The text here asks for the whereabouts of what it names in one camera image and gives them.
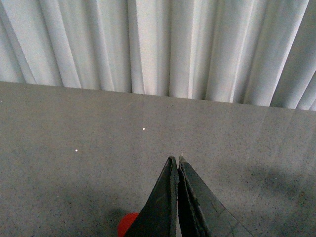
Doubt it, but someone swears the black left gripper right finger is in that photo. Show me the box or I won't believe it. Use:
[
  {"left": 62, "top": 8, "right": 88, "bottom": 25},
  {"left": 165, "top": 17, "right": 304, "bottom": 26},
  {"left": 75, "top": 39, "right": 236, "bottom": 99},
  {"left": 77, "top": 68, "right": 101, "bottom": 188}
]
[{"left": 178, "top": 156, "right": 249, "bottom": 237}]

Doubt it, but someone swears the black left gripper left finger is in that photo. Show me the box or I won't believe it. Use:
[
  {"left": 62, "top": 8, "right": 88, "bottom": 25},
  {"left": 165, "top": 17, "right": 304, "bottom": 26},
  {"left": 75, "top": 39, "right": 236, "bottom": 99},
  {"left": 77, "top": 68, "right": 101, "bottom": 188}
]
[{"left": 124, "top": 157, "right": 179, "bottom": 237}]

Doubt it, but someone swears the red round button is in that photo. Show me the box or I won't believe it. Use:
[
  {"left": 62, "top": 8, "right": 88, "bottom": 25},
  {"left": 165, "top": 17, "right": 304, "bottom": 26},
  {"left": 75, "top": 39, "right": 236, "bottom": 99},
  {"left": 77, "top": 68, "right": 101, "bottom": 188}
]
[{"left": 117, "top": 212, "right": 139, "bottom": 237}]

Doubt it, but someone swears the white pleated curtain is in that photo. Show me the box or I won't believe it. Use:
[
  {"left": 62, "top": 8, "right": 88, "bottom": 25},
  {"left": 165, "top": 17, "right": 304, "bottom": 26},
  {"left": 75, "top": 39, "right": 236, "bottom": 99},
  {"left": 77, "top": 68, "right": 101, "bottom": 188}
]
[{"left": 0, "top": 0, "right": 316, "bottom": 111}]

